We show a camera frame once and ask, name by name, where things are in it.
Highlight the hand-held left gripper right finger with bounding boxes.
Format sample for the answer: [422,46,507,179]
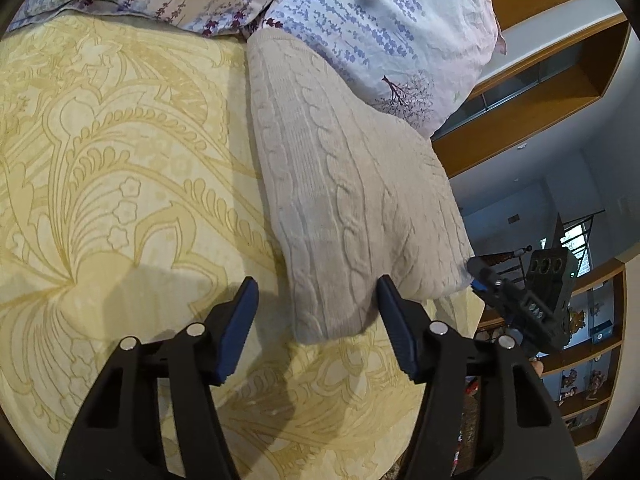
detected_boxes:
[376,274,583,480]

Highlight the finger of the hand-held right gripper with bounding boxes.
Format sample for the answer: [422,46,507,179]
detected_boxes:
[467,255,510,306]

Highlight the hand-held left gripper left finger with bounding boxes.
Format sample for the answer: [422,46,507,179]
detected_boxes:
[56,276,260,480]

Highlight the beige cable-knit sweater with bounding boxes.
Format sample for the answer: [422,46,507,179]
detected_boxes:
[246,27,477,346]

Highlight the stair railing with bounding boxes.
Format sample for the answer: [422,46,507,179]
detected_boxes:
[552,211,607,281]

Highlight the wooden display shelf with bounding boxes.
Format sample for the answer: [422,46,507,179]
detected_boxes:
[539,259,629,447]

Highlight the yellow patterned bedsheet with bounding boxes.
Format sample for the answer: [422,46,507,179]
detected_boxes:
[0,12,485,480]

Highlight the floral pillow with tree print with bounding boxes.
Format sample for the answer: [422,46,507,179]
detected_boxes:
[257,0,508,140]

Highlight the wooden headboard frame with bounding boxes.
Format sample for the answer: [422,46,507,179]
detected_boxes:
[431,0,632,179]

